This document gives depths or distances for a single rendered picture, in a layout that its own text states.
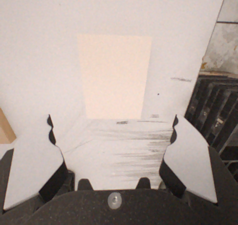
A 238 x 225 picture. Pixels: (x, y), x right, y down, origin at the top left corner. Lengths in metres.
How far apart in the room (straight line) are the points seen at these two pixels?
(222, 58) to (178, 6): 1.06
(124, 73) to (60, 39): 0.16
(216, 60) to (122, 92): 1.14
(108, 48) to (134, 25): 0.10
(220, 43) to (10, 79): 1.31
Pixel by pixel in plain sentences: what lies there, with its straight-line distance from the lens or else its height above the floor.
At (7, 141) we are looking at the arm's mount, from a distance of 0.49.
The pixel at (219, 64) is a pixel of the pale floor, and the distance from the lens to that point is 1.34.
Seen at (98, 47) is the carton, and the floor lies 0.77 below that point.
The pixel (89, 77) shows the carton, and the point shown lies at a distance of 0.22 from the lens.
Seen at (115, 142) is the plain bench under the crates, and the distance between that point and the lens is 0.41.
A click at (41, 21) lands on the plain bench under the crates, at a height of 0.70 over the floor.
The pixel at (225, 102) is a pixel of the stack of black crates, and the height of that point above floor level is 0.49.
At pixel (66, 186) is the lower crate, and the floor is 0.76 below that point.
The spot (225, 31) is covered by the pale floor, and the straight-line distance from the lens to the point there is 1.30.
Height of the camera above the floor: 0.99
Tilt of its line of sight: 62 degrees down
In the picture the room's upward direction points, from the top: 176 degrees clockwise
